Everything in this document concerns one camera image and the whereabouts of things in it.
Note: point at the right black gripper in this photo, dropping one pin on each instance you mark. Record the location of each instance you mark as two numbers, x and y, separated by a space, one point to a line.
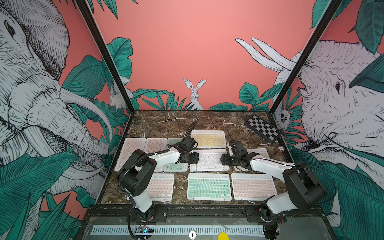
225 159

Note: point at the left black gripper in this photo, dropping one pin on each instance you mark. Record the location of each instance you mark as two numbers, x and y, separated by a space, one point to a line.
195 159

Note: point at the yellow keyboard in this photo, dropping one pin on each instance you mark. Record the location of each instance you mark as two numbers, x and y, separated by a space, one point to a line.
209 139
262 153

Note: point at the white keyboard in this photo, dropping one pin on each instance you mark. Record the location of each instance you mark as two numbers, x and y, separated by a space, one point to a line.
209 161

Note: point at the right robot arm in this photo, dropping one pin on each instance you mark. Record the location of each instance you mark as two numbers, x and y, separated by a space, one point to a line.
304 189

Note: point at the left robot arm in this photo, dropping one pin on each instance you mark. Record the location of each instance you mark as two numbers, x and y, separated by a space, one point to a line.
135 175

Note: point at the green keyboard upright left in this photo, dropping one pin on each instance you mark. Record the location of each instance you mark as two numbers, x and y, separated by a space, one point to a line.
175 167

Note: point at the pink keyboard front right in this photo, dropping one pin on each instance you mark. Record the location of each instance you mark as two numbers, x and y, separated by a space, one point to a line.
253 187

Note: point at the pink keyboard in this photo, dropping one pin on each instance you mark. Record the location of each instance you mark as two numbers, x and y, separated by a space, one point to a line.
253 187
155 145
129 146
161 187

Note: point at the checkerboard calibration plate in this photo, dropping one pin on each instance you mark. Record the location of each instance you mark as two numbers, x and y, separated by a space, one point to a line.
267 131

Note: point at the green keyboard front centre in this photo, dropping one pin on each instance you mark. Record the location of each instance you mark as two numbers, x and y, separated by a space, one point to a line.
209 187

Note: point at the pink keyboard front left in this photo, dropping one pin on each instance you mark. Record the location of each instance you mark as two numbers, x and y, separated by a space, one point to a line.
161 187

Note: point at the pink keyboard far left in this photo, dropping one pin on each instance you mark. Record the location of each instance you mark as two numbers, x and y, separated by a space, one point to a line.
129 146

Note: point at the yellow round button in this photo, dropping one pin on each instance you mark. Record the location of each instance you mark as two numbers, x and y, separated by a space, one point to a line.
223 236

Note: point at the white vented strip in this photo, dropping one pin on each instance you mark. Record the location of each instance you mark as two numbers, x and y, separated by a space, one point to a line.
173 230

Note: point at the black mounting rail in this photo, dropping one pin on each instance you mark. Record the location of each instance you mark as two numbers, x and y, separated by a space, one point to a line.
166 211

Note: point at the black frame post right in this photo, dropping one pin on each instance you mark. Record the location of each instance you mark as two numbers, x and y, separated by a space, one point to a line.
321 26

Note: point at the black frame post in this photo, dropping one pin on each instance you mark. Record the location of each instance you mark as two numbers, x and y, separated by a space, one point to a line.
321 26
102 46

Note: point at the black frame post left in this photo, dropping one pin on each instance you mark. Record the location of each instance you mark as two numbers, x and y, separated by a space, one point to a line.
102 46

